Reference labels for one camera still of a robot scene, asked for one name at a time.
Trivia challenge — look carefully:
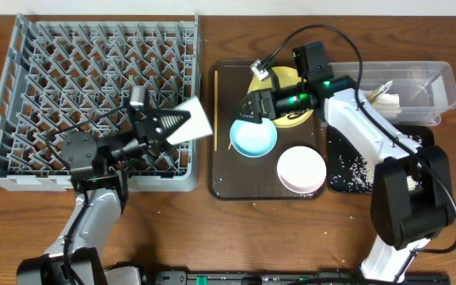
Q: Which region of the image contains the small white cup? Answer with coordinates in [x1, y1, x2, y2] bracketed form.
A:
[167, 97, 213, 145]

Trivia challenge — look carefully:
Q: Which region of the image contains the white bowl with food residue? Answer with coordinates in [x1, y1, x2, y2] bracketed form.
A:
[276, 146, 327, 194]

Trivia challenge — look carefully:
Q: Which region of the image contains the green orange snack wrapper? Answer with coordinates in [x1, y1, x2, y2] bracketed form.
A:
[366, 80, 393, 103]

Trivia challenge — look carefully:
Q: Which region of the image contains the white napkin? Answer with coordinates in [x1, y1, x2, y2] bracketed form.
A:
[371, 93, 401, 120]

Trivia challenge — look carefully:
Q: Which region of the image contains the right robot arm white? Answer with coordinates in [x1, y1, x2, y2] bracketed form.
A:
[237, 75, 456, 284]

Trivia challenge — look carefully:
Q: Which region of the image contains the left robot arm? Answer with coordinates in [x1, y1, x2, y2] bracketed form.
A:
[16, 108, 191, 284]

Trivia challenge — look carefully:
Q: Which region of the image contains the black waste tray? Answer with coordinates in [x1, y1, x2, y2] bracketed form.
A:
[327, 124, 435, 195]

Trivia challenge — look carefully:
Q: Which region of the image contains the grey dishwasher rack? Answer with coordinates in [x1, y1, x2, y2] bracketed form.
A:
[0, 15, 202, 192]

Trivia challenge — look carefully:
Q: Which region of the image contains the clear plastic waste bin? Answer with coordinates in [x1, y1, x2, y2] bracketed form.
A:
[329, 60, 456, 127]

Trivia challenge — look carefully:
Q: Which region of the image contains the yellow plate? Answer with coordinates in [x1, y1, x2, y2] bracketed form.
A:
[248, 66, 314, 128]

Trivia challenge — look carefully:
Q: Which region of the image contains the light blue bowl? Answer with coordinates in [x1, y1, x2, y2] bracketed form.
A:
[230, 118, 278, 158]

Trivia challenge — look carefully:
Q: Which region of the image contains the long wooden chopstick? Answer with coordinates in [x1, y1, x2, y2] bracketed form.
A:
[214, 70, 219, 152]

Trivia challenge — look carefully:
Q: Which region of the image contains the dark brown serving tray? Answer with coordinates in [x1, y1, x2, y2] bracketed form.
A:
[207, 59, 326, 201]

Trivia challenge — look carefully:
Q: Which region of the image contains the spilled rice pile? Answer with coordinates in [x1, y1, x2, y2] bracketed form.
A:
[329, 134, 423, 193]

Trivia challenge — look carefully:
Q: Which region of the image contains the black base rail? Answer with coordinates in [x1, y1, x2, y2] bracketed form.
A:
[148, 269, 450, 285]

